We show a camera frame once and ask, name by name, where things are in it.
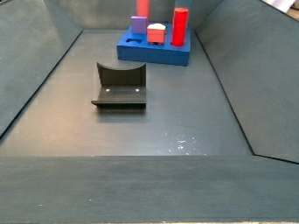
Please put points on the black curved fixture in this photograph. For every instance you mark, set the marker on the black curved fixture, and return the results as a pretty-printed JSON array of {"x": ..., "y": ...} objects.
[{"x": 121, "y": 86}]

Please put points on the red square peg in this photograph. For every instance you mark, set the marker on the red square peg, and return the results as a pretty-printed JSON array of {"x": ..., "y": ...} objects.
[{"x": 142, "y": 8}]

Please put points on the blue shape-sorter base block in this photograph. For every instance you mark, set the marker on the blue shape-sorter base block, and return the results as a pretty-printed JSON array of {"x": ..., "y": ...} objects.
[{"x": 133, "y": 48}]

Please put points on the red pentagon peg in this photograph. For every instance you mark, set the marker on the red pentagon peg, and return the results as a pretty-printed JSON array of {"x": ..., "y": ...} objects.
[{"x": 154, "y": 34}]

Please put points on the red hexagonal peg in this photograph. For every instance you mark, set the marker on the red hexagonal peg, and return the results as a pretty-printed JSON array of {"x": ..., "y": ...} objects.
[{"x": 178, "y": 25}]

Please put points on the purple peg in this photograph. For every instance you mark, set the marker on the purple peg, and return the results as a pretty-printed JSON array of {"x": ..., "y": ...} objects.
[{"x": 138, "y": 24}]

